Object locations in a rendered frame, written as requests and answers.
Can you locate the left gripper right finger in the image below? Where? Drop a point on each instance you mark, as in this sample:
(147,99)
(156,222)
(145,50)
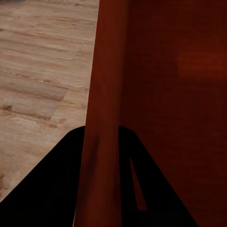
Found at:
(165,209)

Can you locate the storage box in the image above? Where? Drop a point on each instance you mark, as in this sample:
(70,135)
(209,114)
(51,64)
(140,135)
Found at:
(159,69)

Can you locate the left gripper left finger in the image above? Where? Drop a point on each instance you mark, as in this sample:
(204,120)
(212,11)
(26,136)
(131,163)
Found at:
(47,196)

